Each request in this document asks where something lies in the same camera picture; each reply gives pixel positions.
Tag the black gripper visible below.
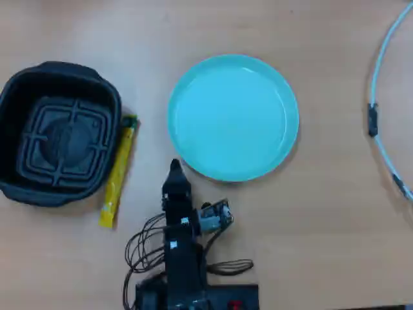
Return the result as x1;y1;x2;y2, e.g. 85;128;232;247
160;158;199;229

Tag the yellow instant coffee stick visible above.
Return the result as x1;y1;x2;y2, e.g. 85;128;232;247
98;114;139;229

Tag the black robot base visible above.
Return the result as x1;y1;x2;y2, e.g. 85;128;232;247
135;279;261;310

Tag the black plastic bowl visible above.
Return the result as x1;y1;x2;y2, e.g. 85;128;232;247
0;60;123;207

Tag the teal round plate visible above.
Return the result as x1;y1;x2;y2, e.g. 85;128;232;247
166;54;300;183

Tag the long black tape wrap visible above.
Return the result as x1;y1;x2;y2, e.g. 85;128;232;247
367;102;379;138

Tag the short black tape wrap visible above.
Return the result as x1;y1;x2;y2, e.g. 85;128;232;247
391;172;408;196

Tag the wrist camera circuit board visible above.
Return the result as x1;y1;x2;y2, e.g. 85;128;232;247
197;198;235;235

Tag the black camera cable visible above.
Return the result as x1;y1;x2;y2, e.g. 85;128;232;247
201;225;227;259

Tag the thin black wire bundle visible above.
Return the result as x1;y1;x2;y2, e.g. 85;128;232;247
122;212;168;310

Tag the looped black cable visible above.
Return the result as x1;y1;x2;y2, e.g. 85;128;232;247
206;259;254;276

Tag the white cable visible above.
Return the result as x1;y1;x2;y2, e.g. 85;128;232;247
368;1;413;203

